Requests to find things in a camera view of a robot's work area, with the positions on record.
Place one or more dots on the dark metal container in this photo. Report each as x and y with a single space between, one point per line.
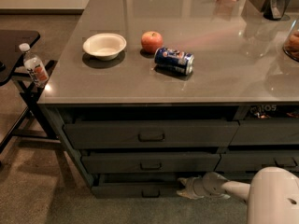
275 9

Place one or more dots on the grey cabinet island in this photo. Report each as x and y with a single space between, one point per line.
238 62

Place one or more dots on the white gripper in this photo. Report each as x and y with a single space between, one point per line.
194 186

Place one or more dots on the clear water bottle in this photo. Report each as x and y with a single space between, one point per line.
34 66

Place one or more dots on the dark side table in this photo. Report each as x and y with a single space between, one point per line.
11 60

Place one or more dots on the glass jar with pastries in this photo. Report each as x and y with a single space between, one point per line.
291 44

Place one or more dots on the red apple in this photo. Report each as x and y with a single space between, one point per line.
151 41

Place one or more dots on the white paper bowl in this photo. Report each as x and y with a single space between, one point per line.
105 46

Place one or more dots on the snack bags in drawer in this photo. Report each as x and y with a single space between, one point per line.
273 111

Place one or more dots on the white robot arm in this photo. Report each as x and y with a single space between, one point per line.
272 196

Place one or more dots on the blue soda can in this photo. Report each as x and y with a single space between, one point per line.
174 60

